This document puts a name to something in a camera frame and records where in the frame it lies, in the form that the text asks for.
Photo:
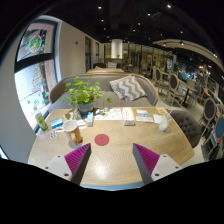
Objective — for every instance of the small white blue box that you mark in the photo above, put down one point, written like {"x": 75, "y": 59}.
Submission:
{"x": 141, "y": 112}

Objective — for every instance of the white paper sheet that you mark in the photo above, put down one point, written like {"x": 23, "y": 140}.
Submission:
{"x": 144, "y": 119}

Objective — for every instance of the group of dining chairs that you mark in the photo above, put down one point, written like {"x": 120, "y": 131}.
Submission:
{"x": 173, "y": 83}

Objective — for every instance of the group of ceiling lights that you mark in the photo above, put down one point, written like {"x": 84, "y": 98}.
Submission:
{"x": 169, "y": 6}

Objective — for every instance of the clear green-label drink bottle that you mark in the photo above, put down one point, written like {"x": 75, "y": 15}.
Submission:
{"x": 41, "y": 121}

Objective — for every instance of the grey curved sofa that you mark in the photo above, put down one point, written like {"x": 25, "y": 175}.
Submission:
{"x": 106, "y": 85}

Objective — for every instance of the white paper napkin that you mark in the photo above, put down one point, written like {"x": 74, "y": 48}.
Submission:
{"x": 157, "y": 118}

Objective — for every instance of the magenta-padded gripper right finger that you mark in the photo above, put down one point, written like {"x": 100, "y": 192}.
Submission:
{"x": 146, "y": 159}

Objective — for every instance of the white printed menu sheet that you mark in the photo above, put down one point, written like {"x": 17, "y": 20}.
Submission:
{"x": 108, "y": 114}

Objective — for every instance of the clear plastic cup with straw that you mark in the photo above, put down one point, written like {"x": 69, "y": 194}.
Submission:
{"x": 165, "y": 123}

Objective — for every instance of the green potted plant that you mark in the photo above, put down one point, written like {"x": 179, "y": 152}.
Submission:
{"x": 83, "y": 95}

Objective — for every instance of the dark grey tufted chair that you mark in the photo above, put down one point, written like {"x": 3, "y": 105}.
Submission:
{"x": 186, "y": 126}

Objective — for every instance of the flat round red coaster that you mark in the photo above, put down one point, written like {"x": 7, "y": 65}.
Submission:
{"x": 102, "y": 139}

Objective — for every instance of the white box with orange print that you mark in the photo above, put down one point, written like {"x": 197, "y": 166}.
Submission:
{"x": 128, "y": 115}

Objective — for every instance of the window with festive stickers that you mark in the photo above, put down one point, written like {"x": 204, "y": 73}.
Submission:
{"x": 35, "y": 80}

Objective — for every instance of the small white blister card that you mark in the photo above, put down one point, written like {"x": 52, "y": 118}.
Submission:
{"x": 53, "y": 134}

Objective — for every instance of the small blue white carton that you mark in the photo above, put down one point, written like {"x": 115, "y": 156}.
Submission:
{"x": 90, "y": 119}

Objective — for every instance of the small yellow card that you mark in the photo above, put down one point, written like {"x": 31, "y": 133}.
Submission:
{"x": 161, "y": 110}

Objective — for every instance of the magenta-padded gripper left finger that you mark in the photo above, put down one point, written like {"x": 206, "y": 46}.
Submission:
{"x": 77, "y": 159}

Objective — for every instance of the tan ceramic mug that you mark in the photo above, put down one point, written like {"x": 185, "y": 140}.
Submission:
{"x": 73, "y": 132}

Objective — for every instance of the blue white flat pack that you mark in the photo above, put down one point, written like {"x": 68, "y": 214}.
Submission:
{"x": 57, "y": 124}

